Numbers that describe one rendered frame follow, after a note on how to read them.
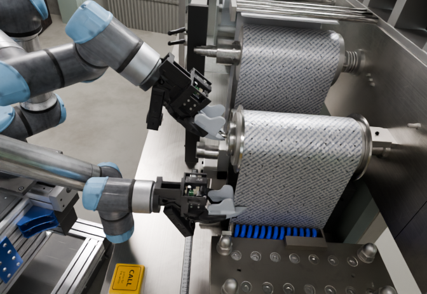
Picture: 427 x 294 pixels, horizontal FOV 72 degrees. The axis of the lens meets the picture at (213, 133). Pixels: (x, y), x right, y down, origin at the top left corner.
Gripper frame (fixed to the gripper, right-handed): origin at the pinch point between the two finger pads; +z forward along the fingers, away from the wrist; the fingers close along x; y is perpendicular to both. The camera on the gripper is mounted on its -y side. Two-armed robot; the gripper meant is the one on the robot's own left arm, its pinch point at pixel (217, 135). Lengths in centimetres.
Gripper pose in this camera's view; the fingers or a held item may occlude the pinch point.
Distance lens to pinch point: 65.5
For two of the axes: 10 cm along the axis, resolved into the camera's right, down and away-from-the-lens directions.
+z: 7.2, 5.4, 4.3
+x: 0.1, -6.3, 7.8
